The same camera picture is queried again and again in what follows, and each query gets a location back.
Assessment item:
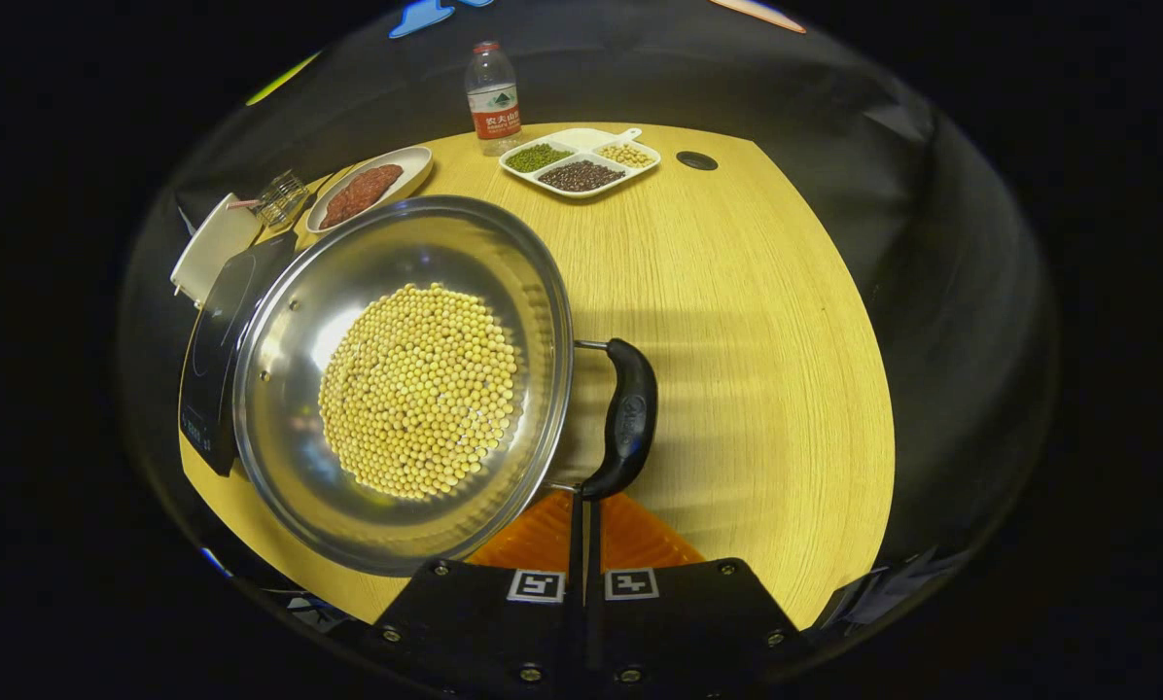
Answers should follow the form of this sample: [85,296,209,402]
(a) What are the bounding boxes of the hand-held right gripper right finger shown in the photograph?
[584,489,806,700]

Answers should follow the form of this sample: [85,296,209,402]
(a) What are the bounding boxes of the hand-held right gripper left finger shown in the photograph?
[363,489,585,700]

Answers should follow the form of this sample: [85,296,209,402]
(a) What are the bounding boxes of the stainless steel pot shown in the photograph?
[233,194,660,578]

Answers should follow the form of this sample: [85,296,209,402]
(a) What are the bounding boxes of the black induction cooktop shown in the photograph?
[178,231,299,477]

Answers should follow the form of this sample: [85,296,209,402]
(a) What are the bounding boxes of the pile of soybeans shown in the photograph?
[318,282,522,502]

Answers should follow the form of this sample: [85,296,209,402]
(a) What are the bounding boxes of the brown meat piece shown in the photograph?
[321,185,373,230]
[348,163,405,200]

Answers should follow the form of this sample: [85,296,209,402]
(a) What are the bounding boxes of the white toaster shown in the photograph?
[170,192,264,310]

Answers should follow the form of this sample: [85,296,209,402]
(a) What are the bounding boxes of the dark red beans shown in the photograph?
[539,160,625,193]

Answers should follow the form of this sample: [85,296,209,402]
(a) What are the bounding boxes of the white round plate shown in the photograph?
[305,146,435,236]

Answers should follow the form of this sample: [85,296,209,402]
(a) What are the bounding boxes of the green mung beans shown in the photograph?
[506,143,575,174]

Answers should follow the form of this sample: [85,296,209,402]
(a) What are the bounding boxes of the white divided dish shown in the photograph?
[499,126,662,200]

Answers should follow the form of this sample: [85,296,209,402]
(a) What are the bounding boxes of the clear plastic water bottle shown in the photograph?
[465,41,524,157]

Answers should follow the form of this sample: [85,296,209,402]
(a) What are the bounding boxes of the metal wire basket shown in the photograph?
[254,170,312,229]

